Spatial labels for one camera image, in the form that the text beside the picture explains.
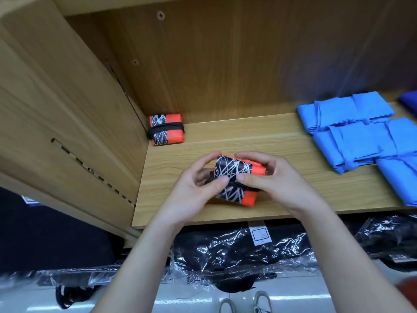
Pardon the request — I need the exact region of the person's right shoe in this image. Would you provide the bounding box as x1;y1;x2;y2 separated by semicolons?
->
252;290;274;313

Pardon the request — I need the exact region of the person's right hand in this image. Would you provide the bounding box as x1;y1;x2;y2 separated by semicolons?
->
233;151;328;220

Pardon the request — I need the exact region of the person's left hand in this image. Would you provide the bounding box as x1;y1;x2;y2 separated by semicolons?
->
156;151;231;230

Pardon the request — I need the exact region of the light blue non-woven bag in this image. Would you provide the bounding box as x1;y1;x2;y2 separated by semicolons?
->
296;96;361;136
384;117;417;160
311;120;400;175
376;155;417;208
352;91;396;125

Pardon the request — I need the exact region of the black wrapped bag with tag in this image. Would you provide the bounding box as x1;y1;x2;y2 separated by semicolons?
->
169;223;321;294

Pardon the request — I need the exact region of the wooden shelf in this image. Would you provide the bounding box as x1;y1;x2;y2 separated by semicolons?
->
0;0;417;248

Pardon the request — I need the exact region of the person's right forearm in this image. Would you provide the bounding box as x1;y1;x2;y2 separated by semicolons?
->
301;202;417;313

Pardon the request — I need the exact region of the person's left forearm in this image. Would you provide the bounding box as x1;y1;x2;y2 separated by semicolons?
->
91;212;186;313

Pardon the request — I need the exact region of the black plastic-wrapped bag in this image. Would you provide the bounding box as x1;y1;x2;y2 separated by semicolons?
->
0;260;173;309
355;215;417;273

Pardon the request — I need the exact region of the white paper tag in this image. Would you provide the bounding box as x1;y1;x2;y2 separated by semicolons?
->
248;221;274;247

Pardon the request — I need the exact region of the red bag with black lettering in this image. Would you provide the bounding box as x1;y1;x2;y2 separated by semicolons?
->
210;155;268;208

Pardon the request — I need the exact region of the red shopping basket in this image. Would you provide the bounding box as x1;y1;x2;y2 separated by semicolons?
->
397;277;417;310

